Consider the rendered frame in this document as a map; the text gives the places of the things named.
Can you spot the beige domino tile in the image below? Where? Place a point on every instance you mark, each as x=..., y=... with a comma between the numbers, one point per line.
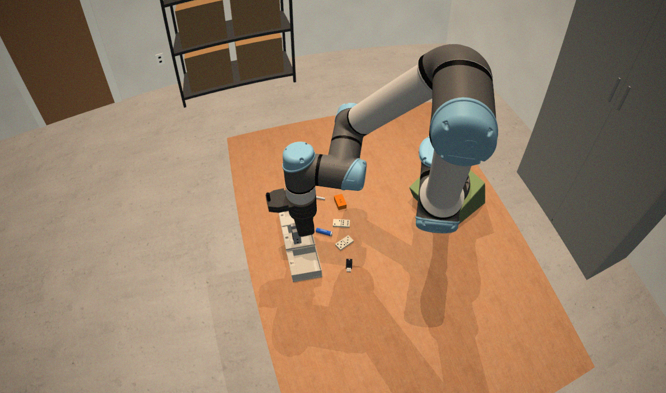
x=344, y=242
x=341, y=223

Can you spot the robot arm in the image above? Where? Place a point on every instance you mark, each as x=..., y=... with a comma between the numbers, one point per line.
x=463, y=127

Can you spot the beige three-compartment bin rack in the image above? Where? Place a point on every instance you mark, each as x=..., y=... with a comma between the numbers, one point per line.
x=303, y=260

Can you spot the orange battery block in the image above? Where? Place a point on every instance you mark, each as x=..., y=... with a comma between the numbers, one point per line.
x=340, y=201

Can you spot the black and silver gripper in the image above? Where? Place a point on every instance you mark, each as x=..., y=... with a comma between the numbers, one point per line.
x=302, y=208

